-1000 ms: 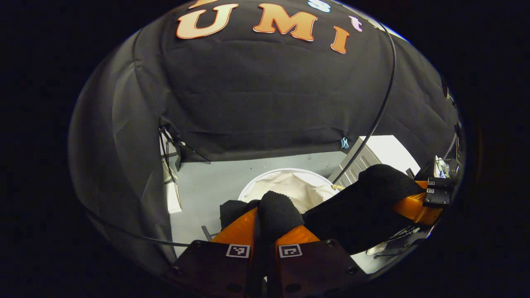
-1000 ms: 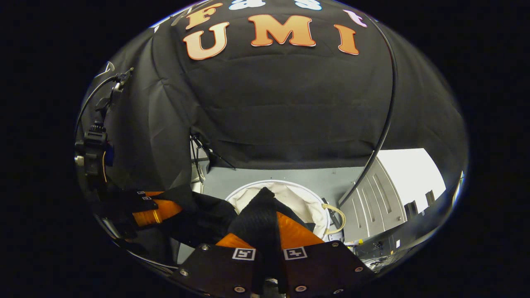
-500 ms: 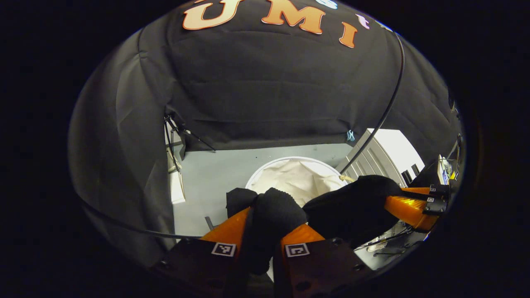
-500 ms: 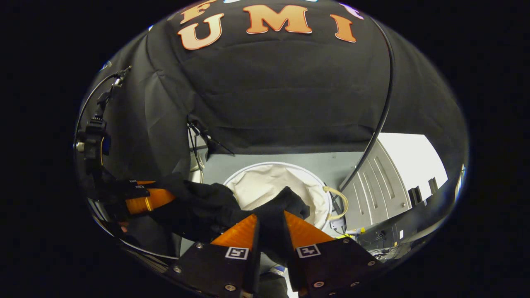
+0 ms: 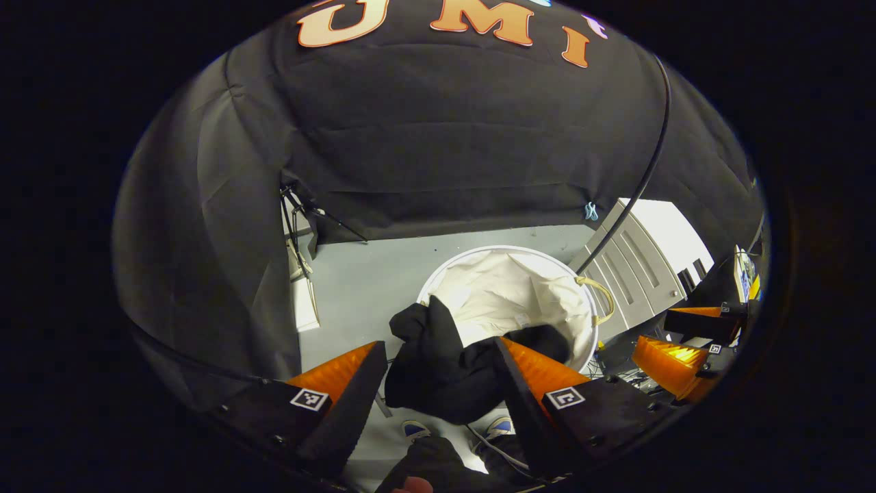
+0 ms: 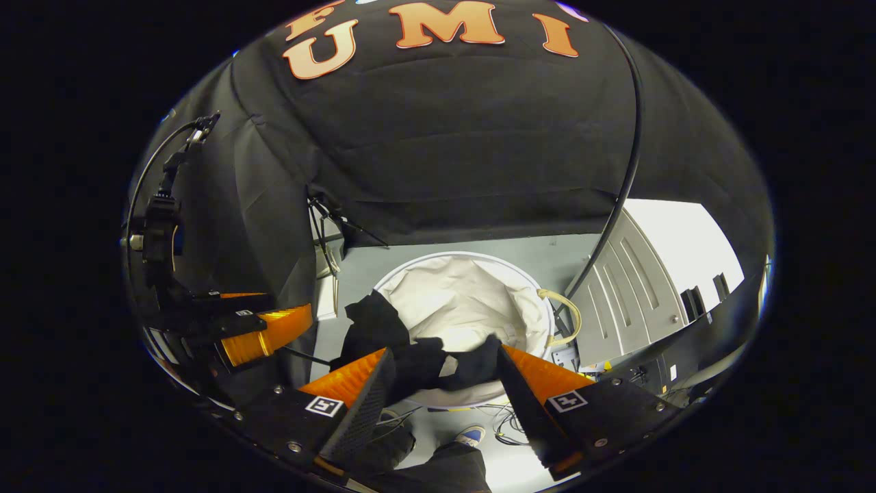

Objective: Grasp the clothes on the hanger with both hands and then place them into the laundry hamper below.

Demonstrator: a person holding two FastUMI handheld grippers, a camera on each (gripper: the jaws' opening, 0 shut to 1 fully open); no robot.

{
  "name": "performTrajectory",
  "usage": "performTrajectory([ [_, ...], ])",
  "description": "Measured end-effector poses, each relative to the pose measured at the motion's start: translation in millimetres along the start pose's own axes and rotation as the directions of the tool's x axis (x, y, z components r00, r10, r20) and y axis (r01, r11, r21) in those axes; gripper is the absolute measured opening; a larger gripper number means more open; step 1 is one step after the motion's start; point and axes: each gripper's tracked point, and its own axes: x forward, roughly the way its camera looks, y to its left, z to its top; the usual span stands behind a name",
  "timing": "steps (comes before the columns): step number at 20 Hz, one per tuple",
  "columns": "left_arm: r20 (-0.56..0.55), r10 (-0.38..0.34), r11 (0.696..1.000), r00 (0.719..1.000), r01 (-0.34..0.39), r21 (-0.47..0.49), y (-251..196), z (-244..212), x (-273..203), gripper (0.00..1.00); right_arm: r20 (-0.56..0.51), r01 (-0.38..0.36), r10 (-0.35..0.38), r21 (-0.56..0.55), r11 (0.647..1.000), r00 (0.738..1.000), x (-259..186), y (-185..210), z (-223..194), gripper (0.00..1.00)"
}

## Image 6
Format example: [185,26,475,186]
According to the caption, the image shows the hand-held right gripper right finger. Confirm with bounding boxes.
[496,344,685,480]

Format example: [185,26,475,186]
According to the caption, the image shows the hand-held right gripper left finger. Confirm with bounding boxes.
[229,347,398,477]

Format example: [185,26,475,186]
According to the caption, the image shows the black knit jacket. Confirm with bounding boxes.
[331,291,507,405]

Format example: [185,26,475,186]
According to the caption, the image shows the white fabric laundry hamper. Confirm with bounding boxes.
[373,251,582,408]

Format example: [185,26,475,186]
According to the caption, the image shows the black metal clothes rack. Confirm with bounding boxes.
[565,24,645,305]

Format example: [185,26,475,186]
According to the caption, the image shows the person's dark trousers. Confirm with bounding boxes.
[346,421,493,493]

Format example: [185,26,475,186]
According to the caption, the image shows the black stand legs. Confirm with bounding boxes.
[307,197,389,275]

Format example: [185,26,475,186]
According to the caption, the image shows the grey panelled door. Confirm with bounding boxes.
[571,209,692,374]

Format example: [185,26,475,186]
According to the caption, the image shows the black backdrop cloth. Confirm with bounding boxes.
[127,0,774,405]

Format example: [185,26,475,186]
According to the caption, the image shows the floor cables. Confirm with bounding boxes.
[479,403,531,447]

